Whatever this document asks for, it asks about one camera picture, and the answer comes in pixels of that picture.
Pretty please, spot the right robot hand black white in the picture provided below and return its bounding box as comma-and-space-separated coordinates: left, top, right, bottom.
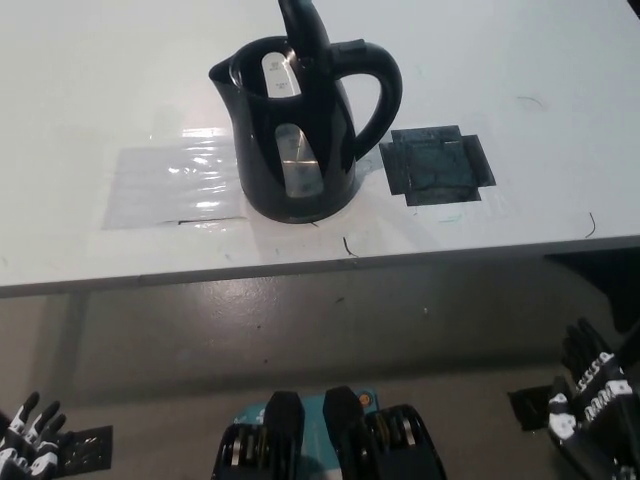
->
546, 317, 640, 480

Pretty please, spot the black hinged kettle lid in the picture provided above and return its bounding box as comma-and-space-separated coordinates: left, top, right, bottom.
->
276, 0, 335, 69

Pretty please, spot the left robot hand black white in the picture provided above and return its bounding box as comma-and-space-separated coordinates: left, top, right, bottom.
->
0, 391, 69, 480

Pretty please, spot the black electric kettle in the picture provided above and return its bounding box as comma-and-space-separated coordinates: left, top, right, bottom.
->
208, 0, 404, 224

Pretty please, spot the black metal stand leg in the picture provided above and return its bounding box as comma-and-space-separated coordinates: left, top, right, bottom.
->
617, 327, 640, 369

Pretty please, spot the black table underframe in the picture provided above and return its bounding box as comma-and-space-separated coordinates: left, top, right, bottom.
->
543, 251, 640, 335

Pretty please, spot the black tape patch on table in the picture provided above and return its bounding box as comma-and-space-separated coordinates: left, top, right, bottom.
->
378, 123, 498, 207

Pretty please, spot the robot torso black teal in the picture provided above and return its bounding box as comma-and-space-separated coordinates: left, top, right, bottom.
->
209, 384, 449, 480

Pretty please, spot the clear plastic sheet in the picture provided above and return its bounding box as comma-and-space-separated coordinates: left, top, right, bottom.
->
102, 127, 249, 232

